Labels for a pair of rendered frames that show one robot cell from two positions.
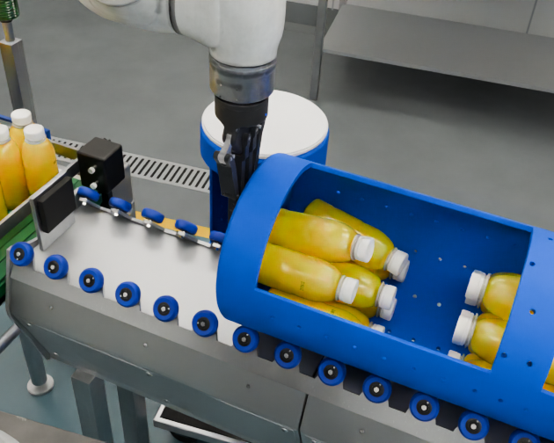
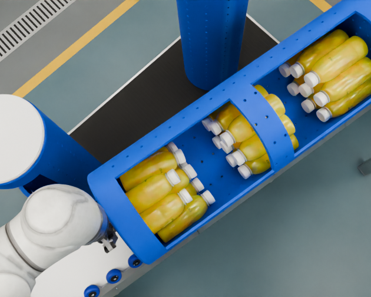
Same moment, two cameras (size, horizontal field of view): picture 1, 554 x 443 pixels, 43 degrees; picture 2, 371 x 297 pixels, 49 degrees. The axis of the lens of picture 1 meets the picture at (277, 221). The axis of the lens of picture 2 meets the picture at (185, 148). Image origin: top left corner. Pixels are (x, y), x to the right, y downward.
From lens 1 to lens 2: 0.70 m
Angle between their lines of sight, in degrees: 41
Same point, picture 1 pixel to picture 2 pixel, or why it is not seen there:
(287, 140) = (27, 136)
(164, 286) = (89, 264)
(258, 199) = (131, 230)
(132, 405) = not seen: hidden behind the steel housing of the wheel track
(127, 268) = (63, 278)
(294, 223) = (137, 204)
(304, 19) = not seen: outside the picture
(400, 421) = not seen: hidden behind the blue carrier
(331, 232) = (158, 190)
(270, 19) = (95, 212)
